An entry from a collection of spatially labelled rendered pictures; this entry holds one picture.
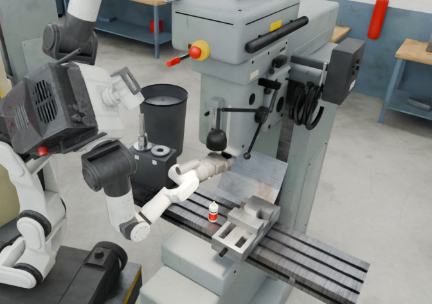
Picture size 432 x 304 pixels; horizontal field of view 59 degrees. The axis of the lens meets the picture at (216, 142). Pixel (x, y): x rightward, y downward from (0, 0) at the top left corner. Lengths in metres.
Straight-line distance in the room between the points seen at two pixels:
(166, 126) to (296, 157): 1.85
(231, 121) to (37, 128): 0.65
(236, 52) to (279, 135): 0.82
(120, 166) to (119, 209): 0.17
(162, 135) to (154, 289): 2.03
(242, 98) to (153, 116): 2.20
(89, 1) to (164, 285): 1.19
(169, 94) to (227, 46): 2.72
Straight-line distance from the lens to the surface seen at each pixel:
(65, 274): 2.11
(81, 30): 1.33
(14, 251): 2.06
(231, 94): 1.37
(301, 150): 1.89
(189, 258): 1.75
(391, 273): 3.11
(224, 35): 1.17
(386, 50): 5.61
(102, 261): 2.06
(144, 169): 1.93
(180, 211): 1.84
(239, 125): 1.41
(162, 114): 3.46
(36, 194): 1.61
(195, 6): 1.21
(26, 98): 1.26
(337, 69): 1.50
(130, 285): 2.21
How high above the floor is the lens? 2.14
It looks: 32 degrees down
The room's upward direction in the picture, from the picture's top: 4 degrees clockwise
